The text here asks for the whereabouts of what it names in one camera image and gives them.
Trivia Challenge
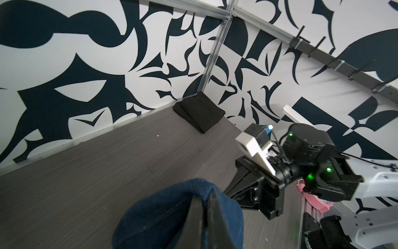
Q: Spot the black skirt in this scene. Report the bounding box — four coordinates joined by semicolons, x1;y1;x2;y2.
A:
173;92;226;134

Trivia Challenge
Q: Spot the grey wall hook rack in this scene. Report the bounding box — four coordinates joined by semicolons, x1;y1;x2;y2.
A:
289;29;398;104

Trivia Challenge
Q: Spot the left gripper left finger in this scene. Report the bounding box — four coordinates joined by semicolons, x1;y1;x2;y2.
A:
175;196;205;249

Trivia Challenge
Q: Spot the white shelf stand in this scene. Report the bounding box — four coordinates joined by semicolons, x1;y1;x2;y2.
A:
283;105;315;127

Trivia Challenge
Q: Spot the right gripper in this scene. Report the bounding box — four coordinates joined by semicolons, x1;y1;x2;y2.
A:
224;156;299;220

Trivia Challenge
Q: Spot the pink alarm clock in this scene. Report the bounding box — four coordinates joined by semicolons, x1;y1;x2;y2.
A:
296;179;334;214

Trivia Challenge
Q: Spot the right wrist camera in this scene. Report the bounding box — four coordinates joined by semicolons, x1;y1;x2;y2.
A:
235;123;276;176

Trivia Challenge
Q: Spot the aluminium frame crossbar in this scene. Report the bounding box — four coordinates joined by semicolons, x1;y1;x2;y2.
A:
149;0;231;20

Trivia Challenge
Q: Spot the dark blue denim skirt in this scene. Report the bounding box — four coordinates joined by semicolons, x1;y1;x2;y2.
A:
112;178;244;249

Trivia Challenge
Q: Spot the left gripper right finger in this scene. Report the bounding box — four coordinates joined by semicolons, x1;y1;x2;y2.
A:
206;188;238;249

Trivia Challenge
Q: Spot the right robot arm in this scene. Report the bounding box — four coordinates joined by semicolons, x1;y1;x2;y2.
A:
225;123;398;249

